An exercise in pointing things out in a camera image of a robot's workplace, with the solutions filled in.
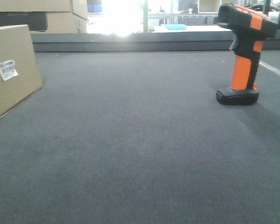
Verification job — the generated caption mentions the blue flat tray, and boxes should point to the blue flat tray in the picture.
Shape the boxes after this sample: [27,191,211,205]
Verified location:
[163,24,187,30]

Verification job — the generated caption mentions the black box in background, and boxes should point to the black box in background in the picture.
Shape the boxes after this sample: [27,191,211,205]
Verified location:
[0,12,48,31]

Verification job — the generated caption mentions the top cardboard box background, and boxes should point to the top cardboard box background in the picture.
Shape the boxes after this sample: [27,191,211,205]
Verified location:
[0,0,71,12]

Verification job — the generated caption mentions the orange black barcode scanner gun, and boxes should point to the orange black barcode scanner gun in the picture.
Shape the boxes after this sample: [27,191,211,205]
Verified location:
[216,2,278,105]

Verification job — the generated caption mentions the blue storage bins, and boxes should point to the blue storage bins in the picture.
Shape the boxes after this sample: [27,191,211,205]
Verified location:
[87,4,103,13]

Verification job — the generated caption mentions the white barcode label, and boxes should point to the white barcode label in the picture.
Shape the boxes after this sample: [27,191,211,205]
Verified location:
[0,60,18,81]

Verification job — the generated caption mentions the brown cardboard package box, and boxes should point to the brown cardboard package box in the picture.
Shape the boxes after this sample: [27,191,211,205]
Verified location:
[0,25,42,118]

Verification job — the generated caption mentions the white zipper strip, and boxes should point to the white zipper strip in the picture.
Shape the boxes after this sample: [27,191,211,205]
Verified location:
[259,61,280,77]

